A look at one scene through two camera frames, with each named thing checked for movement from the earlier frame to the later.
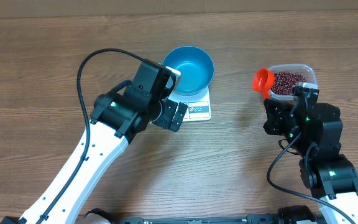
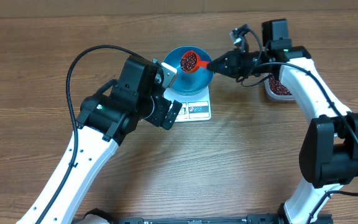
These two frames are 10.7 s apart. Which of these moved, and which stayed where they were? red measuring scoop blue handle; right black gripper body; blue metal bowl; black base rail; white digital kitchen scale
Moved: right black gripper body; red measuring scoop blue handle
Stayed: white digital kitchen scale; black base rail; blue metal bowl
